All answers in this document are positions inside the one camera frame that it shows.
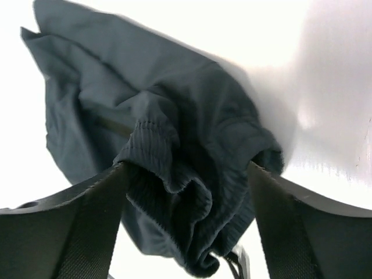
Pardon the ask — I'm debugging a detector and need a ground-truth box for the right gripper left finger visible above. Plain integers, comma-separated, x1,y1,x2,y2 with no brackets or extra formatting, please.
1,163,127,279

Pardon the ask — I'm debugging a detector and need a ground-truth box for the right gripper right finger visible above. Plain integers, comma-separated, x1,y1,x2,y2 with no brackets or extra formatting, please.
247,162,371,279

